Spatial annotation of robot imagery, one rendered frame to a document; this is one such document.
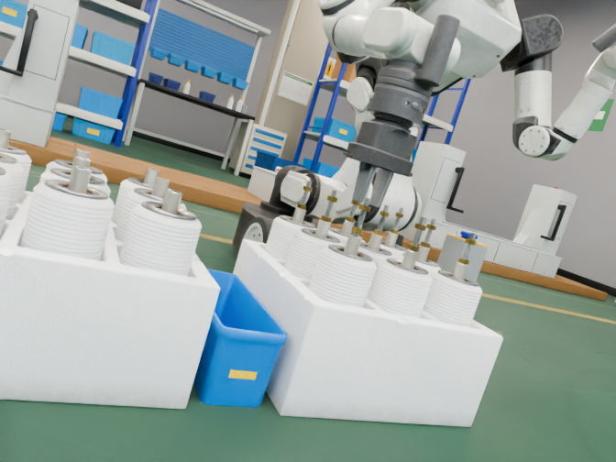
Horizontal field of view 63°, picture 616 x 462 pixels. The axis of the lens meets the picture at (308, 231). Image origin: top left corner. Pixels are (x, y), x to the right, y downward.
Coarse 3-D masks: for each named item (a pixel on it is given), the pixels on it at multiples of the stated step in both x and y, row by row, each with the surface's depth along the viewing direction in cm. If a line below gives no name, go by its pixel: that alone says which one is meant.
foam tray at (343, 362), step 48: (288, 288) 82; (288, 336) 78; (336, 336) 75; (384, 336) 79; (432, 336) 83; (480, 336) 87; (288, 384) 74; (336, 384) 77; (384, 384) 81; (432, 384) 85; (480, 384) 90
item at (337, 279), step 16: (320, 256) 80; (336, 256) 78; (320, 272) 79; (336, 272) 78; (352, 272) 77; (368, 272) 79; (320, 288) 79; (336, 288) 78; (352, 288) 78; (368, 288) 81; (352, 304) 79
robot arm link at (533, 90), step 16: (528, 80) 129; (544, 80) 128; (528, 96) 129; (544, 96) 128; (528, 112) 129; (544, 112) 128; (512, 128) 132; (528, 128) 127; (544, 128) 124; (528, 144) 127; (544, 144) 124
